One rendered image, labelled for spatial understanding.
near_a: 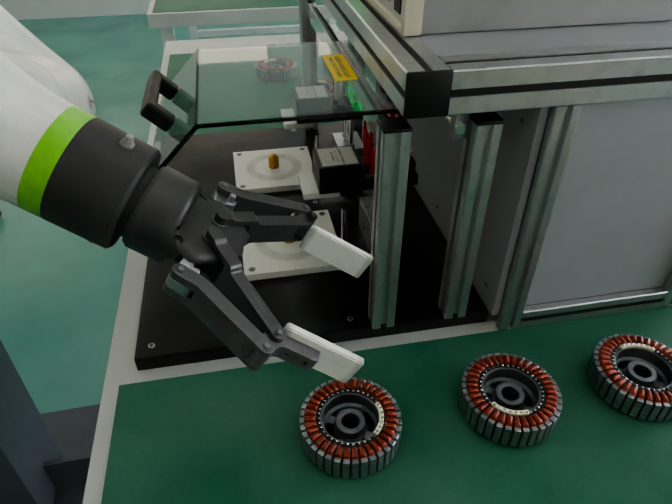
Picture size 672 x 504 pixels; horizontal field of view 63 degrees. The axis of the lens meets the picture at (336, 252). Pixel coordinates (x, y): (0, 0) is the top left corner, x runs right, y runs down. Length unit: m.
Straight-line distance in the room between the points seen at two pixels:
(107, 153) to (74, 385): 1.42
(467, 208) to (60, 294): 1.73
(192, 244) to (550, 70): 0.38
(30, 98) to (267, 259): 0.46
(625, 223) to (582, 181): 0.11
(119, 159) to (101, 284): 1.71
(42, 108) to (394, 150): 0.33
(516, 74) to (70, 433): 1.45
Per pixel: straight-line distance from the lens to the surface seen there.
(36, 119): 0.46
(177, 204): 0.44
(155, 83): 0.69
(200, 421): 0.68
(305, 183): 0.82
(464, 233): 0.67
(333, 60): 0.72
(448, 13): 0.66
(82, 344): 1.94
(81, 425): 1.70
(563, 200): 0.71
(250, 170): 1.06
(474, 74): 0.56
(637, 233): 0.81
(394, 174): 0.60
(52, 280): 2.24
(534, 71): 0.59
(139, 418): 0.70
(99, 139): 0.45
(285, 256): 0.83
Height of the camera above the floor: 1.29
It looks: 37 degrees down
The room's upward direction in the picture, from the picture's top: straight up
